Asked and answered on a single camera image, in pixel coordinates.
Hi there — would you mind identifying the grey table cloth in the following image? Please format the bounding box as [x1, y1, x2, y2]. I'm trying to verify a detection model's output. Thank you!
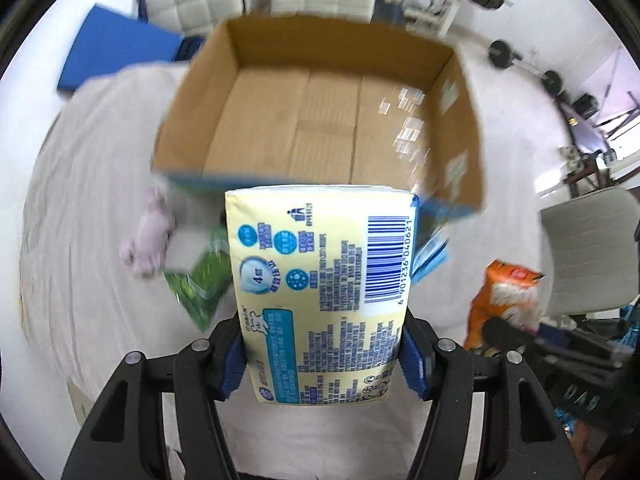
[20, 45, 563, 479]

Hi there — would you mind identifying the dark wooden stool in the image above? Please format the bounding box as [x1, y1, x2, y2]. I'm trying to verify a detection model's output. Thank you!
[563, 150, 617, 198]

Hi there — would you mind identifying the beige chair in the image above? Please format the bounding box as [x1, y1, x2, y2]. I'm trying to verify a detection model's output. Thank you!
[540, 188, 639, 318]

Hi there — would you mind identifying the floor barbell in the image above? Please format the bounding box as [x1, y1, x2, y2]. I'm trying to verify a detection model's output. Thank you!
[487, 39, 599, 119]

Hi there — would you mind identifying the blue foam mat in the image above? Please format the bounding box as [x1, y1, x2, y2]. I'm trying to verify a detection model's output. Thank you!
[58, 6, 182, 92]

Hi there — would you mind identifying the pink plush toy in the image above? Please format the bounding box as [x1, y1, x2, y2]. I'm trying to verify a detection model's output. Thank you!
[119, 188, 176, 278]

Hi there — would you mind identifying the black blue weight bench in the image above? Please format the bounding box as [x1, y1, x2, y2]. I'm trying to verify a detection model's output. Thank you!
[371, 0, 411, 27]

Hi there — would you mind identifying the green snack bag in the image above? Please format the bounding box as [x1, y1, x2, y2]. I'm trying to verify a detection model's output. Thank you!
[163, 222, 232, 332]

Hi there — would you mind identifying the dark blue garment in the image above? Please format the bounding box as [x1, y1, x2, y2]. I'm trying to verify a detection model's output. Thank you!
[174, 35, 206, 62]

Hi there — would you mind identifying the light blue snack packet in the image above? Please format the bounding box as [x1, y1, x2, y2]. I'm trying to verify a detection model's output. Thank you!
[411, 226, 449, 283]

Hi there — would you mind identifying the orange snack bag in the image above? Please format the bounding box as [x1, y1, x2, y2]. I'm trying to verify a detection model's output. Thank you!
[464, 259, 544, 350]

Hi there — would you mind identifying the yellow tissue pack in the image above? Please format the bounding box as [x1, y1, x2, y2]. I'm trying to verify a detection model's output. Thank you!
[224, 185, 418, 405]

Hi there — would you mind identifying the open cardboard box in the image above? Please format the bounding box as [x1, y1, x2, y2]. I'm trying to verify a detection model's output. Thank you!
[151, 15, 485, 217]

